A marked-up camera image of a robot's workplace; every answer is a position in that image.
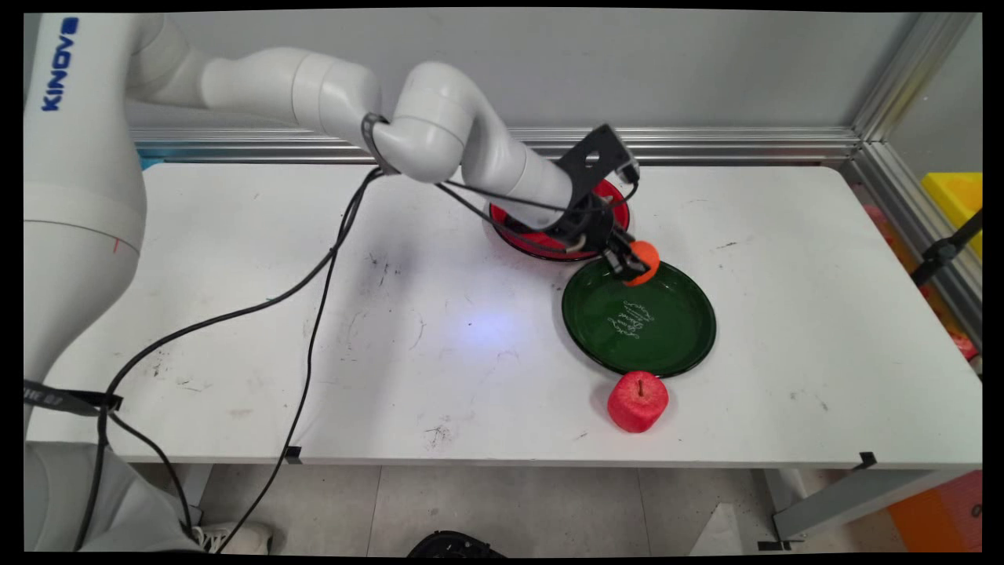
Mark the side aluminium frame rail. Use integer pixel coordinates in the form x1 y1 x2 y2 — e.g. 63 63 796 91
841 141 983 350

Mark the black round object on floor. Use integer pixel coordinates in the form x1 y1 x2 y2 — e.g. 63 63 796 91
406 530 508 559

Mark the long black cable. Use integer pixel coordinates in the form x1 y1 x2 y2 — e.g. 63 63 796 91
72 165 597 552
216 165 585 552

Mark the grey table leg brace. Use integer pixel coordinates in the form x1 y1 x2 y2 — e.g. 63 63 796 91
771 468 946 544

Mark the green plate with writing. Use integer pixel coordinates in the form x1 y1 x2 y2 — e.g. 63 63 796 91
561 255 718 379

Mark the yellow box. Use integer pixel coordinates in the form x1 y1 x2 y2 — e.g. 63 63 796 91
920 172 983 261

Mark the white table leg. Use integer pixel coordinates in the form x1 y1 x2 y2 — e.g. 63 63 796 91
174 463 214 512

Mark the black strap on arm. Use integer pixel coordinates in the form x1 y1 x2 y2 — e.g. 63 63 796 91
360 112 395 175

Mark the orange carrot piece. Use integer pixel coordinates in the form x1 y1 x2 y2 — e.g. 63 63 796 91
629 240 662 287

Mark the black strap on base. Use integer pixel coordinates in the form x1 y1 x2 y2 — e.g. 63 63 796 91
24 380 125 417

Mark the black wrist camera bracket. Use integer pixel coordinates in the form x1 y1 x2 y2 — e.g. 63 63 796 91
555 123 642 199

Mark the white board on floor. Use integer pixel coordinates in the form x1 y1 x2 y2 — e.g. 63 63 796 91
689 502 776 556

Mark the horizontal aluminium frame rail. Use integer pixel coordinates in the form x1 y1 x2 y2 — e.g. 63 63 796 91
125 124 864 167

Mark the white sneaker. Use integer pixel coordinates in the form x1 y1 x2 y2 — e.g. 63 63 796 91
188 521 274 555

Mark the red apple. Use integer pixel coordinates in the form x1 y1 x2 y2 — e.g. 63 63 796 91
606 370 671 435

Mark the orange box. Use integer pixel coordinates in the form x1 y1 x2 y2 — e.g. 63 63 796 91
885 471 983 552

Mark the red plate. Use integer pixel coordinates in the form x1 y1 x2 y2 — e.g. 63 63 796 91
488 177 631 263

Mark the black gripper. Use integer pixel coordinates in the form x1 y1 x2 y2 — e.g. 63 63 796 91
547 195 649 285

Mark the upright aluminium frame post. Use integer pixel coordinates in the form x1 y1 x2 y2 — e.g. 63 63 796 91
849 11 979 144

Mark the grey robot base cover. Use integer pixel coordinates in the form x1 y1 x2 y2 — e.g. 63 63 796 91
24 441 203 552

